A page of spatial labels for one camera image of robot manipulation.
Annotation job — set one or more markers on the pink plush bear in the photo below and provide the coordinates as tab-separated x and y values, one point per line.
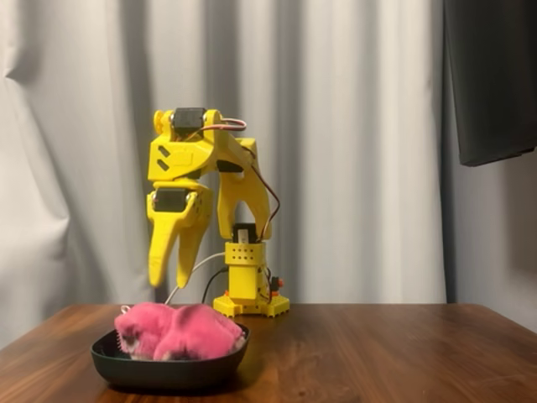
189	331

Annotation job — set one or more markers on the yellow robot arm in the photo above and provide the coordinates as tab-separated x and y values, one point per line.
228	197

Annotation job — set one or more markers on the white grey curtain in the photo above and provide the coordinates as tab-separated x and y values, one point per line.
84	126

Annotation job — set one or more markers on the yellow gripper black servo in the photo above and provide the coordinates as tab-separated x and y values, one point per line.
171	201

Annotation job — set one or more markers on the black hanging cloth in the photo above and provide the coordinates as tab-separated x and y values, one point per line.
491	84

